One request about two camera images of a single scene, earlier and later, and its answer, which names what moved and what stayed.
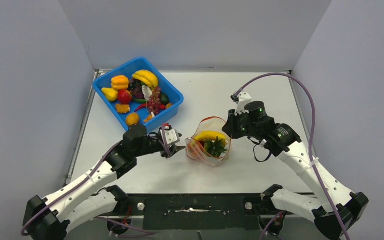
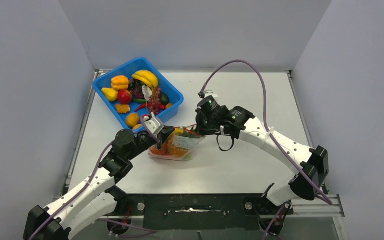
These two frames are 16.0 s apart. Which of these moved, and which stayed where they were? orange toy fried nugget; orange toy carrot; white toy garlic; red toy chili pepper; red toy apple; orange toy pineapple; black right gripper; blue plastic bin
Moved: black right gripper; orange toy pineapple; orange toy carrot
Stayed: blue plastic bin; white toy garlic; red toy chili pepper; orange toy fried nugget; red toy apple
